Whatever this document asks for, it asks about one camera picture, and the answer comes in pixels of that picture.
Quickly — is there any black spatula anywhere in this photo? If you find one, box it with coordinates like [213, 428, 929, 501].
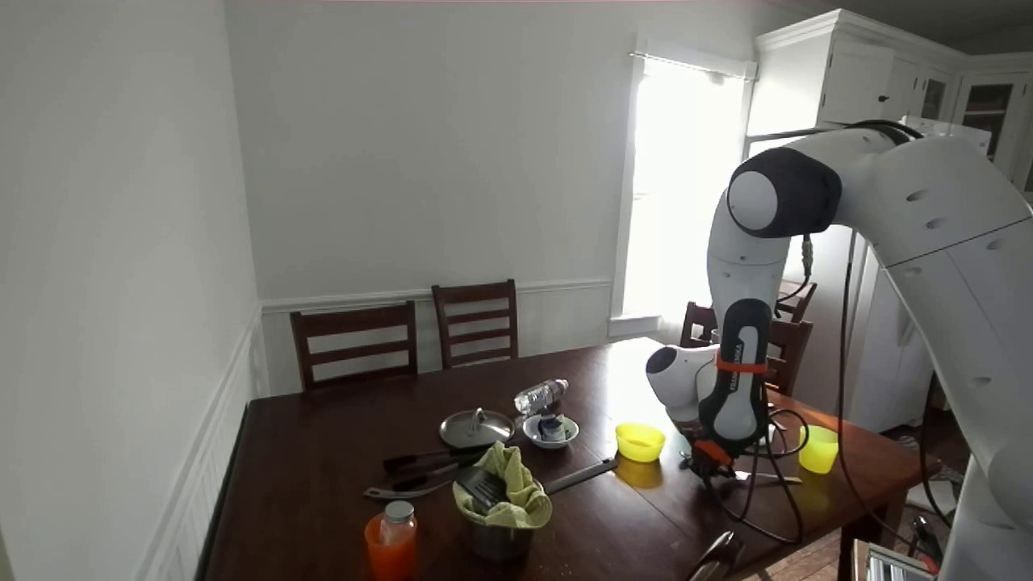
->
[382, 442, 489, 483]

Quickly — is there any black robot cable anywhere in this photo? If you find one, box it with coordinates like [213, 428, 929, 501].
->
[673, 229, 866, 545]

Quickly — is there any dark wooden chair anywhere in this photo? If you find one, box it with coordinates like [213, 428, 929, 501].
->
[770, 278, 822, 326]
[677, 298, 817, 397]
[428, 278, 522, 374]
[286, 299, 424, 394]

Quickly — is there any yellow plastic bowl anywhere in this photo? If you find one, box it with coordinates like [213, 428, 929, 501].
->
[612, 420, 669, 468]

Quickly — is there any yellow cloth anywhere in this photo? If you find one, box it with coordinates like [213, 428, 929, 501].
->
[447, 438, 558, 532]

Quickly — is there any orange juice bottle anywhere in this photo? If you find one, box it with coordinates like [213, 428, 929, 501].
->
[361, 498, 424, 581]

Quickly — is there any silver pot lid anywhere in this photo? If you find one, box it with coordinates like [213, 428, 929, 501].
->
[435, 403, 515, 454]

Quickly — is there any silver metal fork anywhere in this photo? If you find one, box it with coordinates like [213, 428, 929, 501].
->
[736, 473, 804, 490]

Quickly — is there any clear plastic water bottle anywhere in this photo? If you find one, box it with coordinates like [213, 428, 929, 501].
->
[511, 374, 575, 420]

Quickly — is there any translucent green plastic cup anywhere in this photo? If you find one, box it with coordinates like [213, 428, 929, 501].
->
[794, 422, 843, 479]

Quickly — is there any small metal saucepan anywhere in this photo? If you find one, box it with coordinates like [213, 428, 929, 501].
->
[455, 454, 621, 568]

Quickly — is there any white cabinet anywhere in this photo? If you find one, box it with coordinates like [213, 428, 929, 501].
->
[745, 8, 1033, 436]

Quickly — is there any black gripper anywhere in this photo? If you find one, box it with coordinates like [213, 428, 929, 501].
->
[685, 433, 755, 498]

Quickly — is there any bright window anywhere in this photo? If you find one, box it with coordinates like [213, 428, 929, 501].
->
[609, 43, 757, 326]

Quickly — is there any black ladle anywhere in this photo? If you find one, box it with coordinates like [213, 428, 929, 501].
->
[361, 464, 476, 506]

